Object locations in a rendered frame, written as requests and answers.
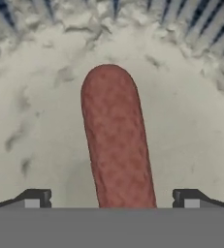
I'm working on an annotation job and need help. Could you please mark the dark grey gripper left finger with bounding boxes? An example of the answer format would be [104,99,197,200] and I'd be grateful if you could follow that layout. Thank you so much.
[0,188,52,208]

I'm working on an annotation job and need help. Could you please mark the reddish brown sausage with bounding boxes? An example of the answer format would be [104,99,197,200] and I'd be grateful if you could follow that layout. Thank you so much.
[80,63,158,209]

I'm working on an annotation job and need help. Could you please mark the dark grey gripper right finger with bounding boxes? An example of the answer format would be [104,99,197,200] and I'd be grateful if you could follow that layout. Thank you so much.
[172,188,224,208]

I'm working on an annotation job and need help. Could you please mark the white dish with blue-striped rim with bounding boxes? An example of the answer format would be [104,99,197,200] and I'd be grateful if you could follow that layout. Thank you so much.
[0,0,224,209]

